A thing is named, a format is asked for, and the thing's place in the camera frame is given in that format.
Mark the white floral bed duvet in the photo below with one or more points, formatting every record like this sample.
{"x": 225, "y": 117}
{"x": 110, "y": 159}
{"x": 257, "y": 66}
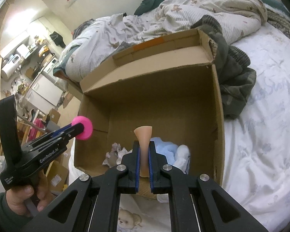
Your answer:
{"x": 257, "y": 149}

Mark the white cabinet unit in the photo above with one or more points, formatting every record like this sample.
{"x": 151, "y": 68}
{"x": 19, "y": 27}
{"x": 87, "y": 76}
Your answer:
{"x": 43, "y": 94}

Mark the dark green sleeve forearm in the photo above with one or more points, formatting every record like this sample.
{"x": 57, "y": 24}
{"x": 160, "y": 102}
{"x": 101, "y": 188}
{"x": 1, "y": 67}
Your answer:
{"x": 9, "y": 220}

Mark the person's left hand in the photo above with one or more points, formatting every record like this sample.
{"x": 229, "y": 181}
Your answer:
{"x": 17, "y": 196}

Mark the red bag on rack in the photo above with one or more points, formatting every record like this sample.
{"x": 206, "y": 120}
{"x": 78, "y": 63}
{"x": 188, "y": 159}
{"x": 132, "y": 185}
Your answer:
{"x": 37, "y": 130}

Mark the beige patterned crumpled blanket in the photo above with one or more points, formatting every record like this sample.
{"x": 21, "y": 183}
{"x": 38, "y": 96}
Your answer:
{"x": 238, "y": 18}

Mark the dark teal pillow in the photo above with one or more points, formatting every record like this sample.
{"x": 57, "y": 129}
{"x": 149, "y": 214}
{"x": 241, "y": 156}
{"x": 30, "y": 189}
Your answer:
{"x": 146, "y": 6}

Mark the small cardboard box on floor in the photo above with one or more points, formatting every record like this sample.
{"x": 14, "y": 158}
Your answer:
{"x": 53, "y": 116}

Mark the pink pom-pom ball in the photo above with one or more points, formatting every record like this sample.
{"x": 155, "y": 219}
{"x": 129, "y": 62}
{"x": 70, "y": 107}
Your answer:
{"x": 87, "y": 125}

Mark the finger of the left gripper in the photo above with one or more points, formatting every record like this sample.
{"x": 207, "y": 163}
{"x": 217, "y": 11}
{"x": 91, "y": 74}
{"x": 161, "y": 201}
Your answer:
{"x": 60, "y": 130}
{"x": 67, "y": 132}

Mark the light blue plush toy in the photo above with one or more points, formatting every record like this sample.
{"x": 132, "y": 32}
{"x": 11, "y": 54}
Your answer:
{"x": 178, "y": 156}

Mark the open brown cardboard box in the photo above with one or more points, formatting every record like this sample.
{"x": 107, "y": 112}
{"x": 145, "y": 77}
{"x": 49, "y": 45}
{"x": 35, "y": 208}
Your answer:
{"x": 169, "y": 83}

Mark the pale pink fabric scrunchie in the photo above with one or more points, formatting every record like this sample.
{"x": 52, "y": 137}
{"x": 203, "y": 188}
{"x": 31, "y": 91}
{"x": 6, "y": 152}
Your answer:
{"x": 114, "y": 157}

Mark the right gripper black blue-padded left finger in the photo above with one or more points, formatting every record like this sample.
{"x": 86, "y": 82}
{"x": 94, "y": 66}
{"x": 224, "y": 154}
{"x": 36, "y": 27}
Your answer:
{"x": 129, "y": 183}

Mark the white washing machine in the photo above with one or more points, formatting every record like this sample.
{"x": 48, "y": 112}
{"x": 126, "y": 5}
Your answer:
{"x": 48, "y": 70}

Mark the dark olive green garment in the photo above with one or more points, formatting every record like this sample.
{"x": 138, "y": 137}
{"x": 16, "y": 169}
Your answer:
{"x": 236, "y": 79}

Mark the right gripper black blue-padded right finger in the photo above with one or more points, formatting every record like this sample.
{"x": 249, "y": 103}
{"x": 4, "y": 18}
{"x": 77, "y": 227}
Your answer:
{"x": 156, "y": 163}

